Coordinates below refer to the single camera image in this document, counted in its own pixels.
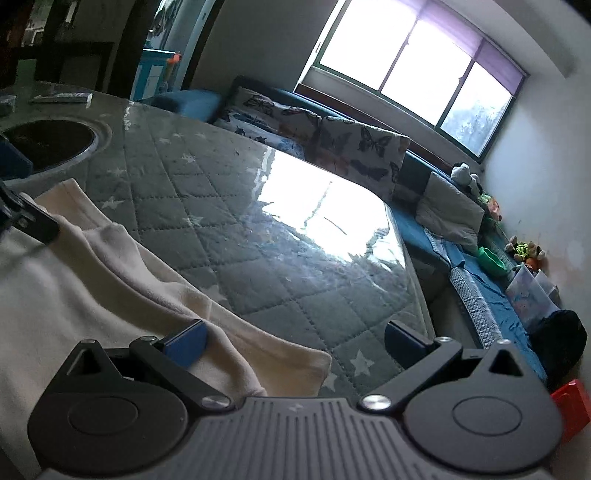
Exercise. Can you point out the cream sweatshirt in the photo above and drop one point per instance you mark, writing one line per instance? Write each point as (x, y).
(94, 281)

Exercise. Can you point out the round black induction cooker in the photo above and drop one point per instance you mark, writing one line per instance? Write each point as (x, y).
(51, 142)

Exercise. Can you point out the green plastic bowl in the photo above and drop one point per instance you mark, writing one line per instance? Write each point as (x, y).
(491, 263)

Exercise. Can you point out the grey square pillow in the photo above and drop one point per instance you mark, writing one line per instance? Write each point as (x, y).
(447, 212)

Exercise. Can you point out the small plush toys group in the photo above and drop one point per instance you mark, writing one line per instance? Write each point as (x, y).
(528, 253)

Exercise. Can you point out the blue white cabinet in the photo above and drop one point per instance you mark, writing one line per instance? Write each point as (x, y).
(153, 73)

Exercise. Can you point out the red plastic stool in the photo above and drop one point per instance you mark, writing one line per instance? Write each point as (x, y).
(573, 402)

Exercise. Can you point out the clear plastic storage box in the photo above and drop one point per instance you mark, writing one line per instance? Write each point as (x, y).
(533, 296)

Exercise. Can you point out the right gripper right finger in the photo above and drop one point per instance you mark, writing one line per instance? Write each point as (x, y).
(405, 345)

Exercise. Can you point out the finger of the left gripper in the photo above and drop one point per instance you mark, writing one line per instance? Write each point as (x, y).
(23, 215)
(13, 164)

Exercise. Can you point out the quilted grey star table cover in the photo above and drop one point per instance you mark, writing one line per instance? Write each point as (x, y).
(293, 249)

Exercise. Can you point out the small butterfly pillow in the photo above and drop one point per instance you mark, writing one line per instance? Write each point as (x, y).
(255, 116)

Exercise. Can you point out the black backpack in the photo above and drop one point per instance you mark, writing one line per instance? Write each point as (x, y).
(559, 342)

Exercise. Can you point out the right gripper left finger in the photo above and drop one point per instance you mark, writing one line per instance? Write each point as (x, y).
(186, 346)

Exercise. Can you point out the large butterfly pillow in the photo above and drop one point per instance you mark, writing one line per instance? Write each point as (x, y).
(363, 154)

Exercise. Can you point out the grey remote control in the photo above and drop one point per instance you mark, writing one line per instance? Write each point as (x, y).
(63, 98)

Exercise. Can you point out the blue corner sofa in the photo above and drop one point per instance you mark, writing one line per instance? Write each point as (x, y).
(464, 301)

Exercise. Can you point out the panda plush toy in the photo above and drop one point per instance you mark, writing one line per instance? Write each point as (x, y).
(463, 177)

